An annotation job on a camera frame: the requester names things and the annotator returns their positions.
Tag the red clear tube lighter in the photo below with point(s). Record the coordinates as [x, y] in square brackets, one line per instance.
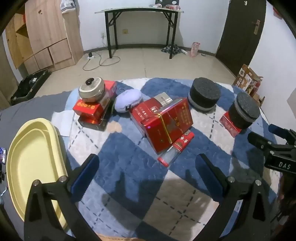
[178, 146]

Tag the small plain red box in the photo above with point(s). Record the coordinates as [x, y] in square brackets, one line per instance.
[229, 124]

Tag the black metal frame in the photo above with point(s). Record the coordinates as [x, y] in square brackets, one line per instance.
[158, 2]

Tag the black-legged folding table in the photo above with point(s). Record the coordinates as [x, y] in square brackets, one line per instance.
[138, 10]

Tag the round metal tin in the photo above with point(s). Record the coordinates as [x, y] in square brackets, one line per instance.
[91, 90]

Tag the printed cardboard box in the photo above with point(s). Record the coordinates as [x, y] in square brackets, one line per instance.
[246, 80]

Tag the red white packet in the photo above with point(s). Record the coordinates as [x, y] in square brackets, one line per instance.
[173, 7]

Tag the striped hanging cloth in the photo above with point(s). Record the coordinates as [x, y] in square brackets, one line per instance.
[67, 5]

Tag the dark brown door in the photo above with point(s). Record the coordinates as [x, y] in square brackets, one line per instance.
[240, 34]

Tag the pink plastic bag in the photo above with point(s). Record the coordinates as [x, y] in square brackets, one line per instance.
[195, 49]

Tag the dark box with flame print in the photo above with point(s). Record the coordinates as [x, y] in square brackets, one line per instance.
[92, 124]

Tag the red box with lantern print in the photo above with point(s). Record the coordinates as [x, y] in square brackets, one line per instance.
[89, 109]

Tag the blue white checkered blanket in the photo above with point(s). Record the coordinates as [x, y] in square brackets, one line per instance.
[129, 166]

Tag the dark checkered cloth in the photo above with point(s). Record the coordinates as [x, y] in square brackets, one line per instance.
[171, 49]

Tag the yellow plastic tray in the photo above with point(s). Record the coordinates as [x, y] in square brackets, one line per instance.
[30, 162]

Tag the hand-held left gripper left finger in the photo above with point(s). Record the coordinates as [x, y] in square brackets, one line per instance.
[86, 171]

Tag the wooden wardrobe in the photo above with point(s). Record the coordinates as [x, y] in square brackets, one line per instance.
[46, 30]

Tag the purple plush toy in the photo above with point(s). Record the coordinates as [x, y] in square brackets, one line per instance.
[127, 100]

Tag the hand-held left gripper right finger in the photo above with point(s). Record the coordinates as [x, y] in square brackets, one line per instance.
[208, 176]

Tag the black open case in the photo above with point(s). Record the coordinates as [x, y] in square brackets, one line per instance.
[30, 84]

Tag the red wall ornament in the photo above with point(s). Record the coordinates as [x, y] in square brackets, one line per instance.
[277, 12]

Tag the red box with gold print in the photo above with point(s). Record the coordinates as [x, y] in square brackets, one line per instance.
[157, 134]

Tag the yellowish wall socket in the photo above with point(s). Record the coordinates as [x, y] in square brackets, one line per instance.
[125, 31]

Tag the white power strip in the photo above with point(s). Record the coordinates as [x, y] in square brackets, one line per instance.
[91, 56]

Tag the black round foam block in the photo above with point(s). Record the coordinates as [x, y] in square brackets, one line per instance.
[204, 91]
[245, 111]

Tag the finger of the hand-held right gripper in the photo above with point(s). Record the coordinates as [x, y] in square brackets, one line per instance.
[276, 128]
[259, 140]

